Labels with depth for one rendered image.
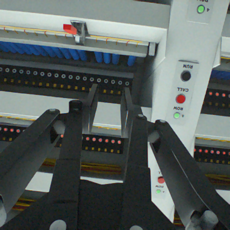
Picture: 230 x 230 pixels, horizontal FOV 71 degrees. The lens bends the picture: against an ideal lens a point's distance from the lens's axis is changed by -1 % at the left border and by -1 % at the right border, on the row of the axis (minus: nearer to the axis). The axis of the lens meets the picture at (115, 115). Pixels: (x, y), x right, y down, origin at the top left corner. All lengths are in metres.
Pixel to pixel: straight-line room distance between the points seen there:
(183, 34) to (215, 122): 0.19
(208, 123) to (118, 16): 0.27
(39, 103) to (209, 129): 0.36
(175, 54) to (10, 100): 0.34
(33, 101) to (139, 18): 0.26
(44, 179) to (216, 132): 0.40
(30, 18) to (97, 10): 0.12
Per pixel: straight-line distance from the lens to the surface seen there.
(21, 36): 0.41
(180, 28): 0.34
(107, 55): 0.40
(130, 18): 0.33
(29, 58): 0.52
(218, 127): 0.41
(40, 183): 0.46
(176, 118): 0.35
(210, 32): 0.36
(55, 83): 0.50
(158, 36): 0.35
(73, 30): 0.28
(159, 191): 0.43
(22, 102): 0.38
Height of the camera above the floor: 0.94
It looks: 17 degrees up
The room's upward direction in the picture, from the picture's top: 173 degrees counter-clockwise
